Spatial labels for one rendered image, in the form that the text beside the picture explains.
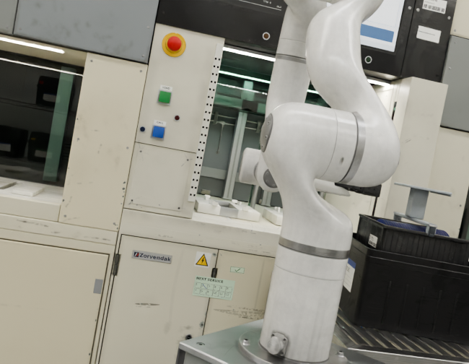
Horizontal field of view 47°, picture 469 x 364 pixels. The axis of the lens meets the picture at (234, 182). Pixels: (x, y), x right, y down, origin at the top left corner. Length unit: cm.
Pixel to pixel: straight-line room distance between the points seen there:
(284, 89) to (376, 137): 40
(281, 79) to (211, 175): 128
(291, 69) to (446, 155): 74
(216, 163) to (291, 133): 165
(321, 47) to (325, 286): 41
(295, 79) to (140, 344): 89
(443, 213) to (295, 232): 101
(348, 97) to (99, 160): 83
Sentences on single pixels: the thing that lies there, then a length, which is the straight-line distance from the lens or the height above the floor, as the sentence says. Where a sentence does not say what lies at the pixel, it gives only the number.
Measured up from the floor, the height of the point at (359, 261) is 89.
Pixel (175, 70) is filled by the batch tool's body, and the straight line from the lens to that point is 158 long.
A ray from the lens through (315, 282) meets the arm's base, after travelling 89.
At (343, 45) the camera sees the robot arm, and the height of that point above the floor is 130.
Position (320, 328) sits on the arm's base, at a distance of 92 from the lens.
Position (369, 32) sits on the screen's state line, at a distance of 173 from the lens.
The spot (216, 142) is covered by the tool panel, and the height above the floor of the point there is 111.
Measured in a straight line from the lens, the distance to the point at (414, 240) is 129.
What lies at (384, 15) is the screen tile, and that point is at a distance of 176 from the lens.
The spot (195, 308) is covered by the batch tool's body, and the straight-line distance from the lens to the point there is 165.
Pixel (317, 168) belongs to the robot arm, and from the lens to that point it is 87.
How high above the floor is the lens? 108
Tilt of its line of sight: 3 degrees down
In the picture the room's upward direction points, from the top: 11 degrees clockwise
